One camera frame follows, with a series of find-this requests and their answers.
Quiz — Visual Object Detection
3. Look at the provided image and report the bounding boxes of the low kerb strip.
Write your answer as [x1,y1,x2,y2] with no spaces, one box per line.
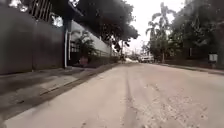
[155,62,224,76]

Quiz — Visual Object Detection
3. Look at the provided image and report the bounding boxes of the dark grey wall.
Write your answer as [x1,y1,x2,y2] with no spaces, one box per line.
[0,5,66,76]

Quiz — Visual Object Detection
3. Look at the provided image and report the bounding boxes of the group of dark trees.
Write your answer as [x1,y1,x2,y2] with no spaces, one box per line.
[169,0,224,64]

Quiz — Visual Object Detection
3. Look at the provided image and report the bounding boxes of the large dark tree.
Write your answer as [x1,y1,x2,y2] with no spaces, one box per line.
[49,0,140,53]

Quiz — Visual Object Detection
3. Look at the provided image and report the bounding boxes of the white vehicle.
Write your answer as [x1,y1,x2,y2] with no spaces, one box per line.
[139,55,156,64]

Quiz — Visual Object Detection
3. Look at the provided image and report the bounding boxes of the tall palm trees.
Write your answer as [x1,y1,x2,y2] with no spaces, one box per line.
[145,1,177,64]

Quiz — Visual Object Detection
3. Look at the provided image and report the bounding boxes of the grey sidewalk with kerb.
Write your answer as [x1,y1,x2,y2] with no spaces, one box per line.
[0,62,118,122]

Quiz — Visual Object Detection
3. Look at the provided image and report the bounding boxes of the grey concrete road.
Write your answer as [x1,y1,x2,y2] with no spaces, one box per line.
[3,61,224,128]

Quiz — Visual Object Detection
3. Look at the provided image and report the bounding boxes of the pale long wall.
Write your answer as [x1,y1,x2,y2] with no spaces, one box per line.
[67,19,114,66]

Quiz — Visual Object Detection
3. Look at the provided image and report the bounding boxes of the green palm bush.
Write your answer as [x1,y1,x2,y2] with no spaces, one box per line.
[73,31,99,68]

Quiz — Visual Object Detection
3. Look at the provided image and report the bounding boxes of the small pale sign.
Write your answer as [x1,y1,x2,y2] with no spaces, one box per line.
[208,53,219,70]

